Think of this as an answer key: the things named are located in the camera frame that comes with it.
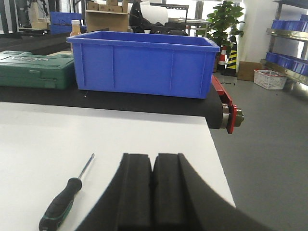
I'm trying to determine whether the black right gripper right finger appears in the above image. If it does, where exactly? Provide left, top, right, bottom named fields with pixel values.
left=152, top=154, right=270, bottom=231

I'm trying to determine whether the green black screwdriver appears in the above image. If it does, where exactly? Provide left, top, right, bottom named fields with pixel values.
left=38, top=154, right=95, bottom=231

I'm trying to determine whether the blue bin far left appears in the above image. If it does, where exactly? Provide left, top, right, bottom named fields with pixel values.
left=50, top=12, right=82, bottom=35

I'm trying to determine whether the green SATA tool case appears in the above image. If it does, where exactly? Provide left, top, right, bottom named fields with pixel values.
left=0, top=51, right=76, bottom=90

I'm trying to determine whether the green potted plant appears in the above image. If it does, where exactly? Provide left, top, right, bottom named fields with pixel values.
left=196, top=1, right=245, bottom=52

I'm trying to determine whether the brown cardboard box on floor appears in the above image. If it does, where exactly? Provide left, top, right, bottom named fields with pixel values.
left=237, top=61, right=262, bottom=82

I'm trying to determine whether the black conveyor belt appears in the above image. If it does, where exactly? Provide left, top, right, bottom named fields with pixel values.
left=0, top=85, right=223, bottom=129

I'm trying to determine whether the orange juice bottle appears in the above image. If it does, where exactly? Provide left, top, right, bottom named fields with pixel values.
left=70, top=20, right=81, bottom=36

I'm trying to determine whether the red white traffic cone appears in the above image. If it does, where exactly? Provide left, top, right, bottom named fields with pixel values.
left=217, top=46, right=227, bottom=72

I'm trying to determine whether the white plastic basket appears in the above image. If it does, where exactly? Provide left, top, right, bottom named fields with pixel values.
left=254, top=69, right=287, bottom=90

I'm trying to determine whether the metal shelf rack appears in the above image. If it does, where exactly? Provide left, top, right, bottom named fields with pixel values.
left=260, top=0, right=308, bottom=85

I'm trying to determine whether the large cardboard box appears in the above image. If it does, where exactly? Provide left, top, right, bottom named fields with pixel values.
left=85, top=0, right=128, bottom=32

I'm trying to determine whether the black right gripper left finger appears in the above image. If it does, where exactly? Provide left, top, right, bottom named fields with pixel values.
left=79, top=153, right=152, bottom=231

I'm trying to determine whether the large blue plastic bin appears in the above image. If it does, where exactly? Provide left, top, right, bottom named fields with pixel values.
left=67, top=31, right=220, bottom=99

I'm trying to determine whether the yellow black traffic cone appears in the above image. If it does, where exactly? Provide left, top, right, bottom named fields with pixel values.
left=221, top=42, right=238, bottom=77

